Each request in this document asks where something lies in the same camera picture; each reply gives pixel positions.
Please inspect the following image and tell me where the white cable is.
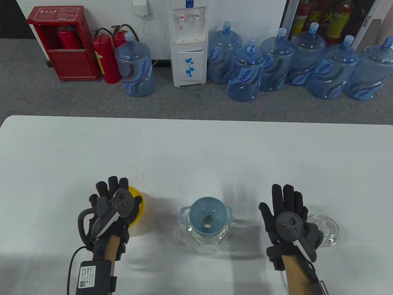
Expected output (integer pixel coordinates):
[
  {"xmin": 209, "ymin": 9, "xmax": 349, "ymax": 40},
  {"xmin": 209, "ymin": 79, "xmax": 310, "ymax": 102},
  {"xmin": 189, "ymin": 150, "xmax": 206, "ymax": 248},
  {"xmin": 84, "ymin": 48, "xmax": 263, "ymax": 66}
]
[{"xmin": 139, "ymin": 15, "xmax": 170, "ymax": 67}]

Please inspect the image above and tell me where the clear glass jar lid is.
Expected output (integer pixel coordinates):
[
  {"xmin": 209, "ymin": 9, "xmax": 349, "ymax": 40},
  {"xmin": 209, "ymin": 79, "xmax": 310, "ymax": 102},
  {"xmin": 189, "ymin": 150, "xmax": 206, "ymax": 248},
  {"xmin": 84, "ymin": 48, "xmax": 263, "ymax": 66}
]
[{"xmin": 307, "ymin": 214, "xmax": 340, "ymax": 247}]

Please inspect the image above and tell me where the red fire extinguisher cabinet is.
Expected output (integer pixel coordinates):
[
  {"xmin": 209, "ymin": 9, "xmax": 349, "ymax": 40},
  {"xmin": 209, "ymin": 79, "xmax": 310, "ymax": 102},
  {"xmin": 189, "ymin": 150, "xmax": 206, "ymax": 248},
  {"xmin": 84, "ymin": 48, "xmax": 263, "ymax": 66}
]
[{"xmin": 26, "ymin": 6, "xmax": 100, "ymax": 82}]

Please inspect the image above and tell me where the black cable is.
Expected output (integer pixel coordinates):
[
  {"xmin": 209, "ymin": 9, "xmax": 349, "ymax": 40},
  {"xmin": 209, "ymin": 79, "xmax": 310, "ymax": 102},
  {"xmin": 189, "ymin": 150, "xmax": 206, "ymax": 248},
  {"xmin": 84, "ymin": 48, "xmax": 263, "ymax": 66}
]
[{"xmin": 67, "ymin": 246, "xmax": 89, "ymax": 295}]

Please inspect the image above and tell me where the person's right hand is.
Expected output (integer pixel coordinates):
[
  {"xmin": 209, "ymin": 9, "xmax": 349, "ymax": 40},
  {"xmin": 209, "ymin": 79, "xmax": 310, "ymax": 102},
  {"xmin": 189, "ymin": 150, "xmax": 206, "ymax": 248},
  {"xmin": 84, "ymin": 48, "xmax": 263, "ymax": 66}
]
[{"xmin": 259, "ymin": 184, "xmax": 324, "ymax": 271}]

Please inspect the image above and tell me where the person's right forearm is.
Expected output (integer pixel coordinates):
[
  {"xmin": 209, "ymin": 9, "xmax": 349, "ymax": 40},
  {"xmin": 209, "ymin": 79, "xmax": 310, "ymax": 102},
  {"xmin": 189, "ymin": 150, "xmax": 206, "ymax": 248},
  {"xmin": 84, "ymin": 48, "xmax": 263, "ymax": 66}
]
[{"xmin": 282, "ymin": 255, "xmax": 317, "ymax": 295}]

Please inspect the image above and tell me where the row of blue water bottles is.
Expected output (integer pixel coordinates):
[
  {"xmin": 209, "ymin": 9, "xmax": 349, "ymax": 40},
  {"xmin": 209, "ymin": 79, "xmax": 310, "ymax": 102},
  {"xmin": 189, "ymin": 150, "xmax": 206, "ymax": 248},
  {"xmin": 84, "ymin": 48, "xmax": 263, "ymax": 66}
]
[{"xmin": 207, "ymin": 21, "xmax": 393, "ymax": 102}]

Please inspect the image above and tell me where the white wall box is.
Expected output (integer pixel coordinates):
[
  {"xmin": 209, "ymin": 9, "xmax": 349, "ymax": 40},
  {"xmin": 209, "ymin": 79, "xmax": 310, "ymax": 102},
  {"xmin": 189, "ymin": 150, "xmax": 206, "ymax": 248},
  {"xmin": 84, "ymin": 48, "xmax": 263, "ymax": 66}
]
[{"xmin": 133, "ymin": 0, "xmax": 151, "ymax": 17}]

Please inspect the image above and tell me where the blue plastic funnel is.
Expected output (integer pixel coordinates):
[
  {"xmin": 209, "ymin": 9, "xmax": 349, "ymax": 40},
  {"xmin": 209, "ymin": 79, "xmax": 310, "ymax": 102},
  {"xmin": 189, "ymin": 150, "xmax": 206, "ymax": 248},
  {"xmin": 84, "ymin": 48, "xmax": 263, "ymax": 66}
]
[{"xmin": 179, "ymin": 197, "xmax": 233, "ymax": 238}]

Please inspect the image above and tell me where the person's left hand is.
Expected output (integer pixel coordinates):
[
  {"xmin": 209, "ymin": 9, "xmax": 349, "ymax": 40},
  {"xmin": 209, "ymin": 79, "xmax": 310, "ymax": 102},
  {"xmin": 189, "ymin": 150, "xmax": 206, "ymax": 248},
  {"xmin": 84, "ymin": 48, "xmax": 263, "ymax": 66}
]
[{"xmin": 88, "ymin": 176, "xmax": 143, "ymax": 262}]

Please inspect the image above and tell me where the black handheld controller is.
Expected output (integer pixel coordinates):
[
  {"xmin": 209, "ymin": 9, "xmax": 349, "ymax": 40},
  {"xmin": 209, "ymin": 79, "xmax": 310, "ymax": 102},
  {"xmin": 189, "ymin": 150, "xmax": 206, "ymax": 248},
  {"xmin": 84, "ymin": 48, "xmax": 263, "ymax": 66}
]
[
  {"xmin": 77, "ymin": 188, "xmax": 135, "ymax": 243},
  {"xmin": 275, "ymin": 212, "xmax": 323, "ymax": 262}
]

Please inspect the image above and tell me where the white framed fire hose cabinet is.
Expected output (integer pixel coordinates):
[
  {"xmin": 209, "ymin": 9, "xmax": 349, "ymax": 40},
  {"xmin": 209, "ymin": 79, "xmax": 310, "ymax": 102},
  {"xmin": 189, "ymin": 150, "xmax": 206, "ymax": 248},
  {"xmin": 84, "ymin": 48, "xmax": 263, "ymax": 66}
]
[{"xmin": 281, "ymin": 0, "xmax": 393, "ymax": 51}]

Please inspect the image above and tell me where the clear glass jar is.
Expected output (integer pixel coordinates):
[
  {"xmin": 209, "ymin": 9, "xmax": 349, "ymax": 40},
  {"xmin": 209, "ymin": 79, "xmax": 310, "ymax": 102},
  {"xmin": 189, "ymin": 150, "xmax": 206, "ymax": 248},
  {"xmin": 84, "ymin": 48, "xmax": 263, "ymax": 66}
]
[{"xmin": 185, "ymin": 223, "xmax": 230, "ymax": 256}]

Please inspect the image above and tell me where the person's left forearm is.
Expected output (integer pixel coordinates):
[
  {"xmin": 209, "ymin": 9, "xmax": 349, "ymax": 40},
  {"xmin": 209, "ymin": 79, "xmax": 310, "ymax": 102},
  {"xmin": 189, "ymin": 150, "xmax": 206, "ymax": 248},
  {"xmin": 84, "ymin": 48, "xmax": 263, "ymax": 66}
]
[{"xmin": 103, "ymin": 235, "xmax": 122, "ymax": 268}]

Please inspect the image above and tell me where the blue water jug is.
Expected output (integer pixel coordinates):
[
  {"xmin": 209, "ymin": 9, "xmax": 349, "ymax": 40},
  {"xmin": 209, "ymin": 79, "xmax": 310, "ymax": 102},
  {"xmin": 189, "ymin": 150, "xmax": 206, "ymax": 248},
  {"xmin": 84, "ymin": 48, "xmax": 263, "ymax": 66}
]
[{"xmin": 115, "ymin": 32, "xmax": 155, "ymax": 97}]

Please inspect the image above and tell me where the yellow bowl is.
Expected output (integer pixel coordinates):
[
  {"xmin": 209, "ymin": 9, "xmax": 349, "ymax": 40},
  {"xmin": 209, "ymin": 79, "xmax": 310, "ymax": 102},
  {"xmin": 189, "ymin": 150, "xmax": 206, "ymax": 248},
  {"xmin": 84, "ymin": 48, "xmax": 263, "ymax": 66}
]
[{"xmin": 127, "ymin": 185, "xmax": 145, "ymax": 228}]

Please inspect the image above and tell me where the white water dispenser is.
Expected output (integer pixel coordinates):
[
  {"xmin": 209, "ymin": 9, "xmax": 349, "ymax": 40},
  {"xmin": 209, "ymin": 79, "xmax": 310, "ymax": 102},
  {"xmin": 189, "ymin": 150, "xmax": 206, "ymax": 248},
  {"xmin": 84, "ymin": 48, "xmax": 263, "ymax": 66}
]
[{"xmin": 168, "ymin": 0, "xmax": 210, "ymax": 88}]

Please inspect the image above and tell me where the red yellow fire extinguisher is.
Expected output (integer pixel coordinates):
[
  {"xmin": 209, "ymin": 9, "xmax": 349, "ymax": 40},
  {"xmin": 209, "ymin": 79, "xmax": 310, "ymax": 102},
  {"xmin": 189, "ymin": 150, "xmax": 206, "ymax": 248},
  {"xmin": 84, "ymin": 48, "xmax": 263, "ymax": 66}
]
[
  {"xmin": 290, "ymin": 0, "xmax": 312, "ymax": 36},
  {"xmin": 326, "ymin": 0, "xmax": 354, "ymax": 38}
]

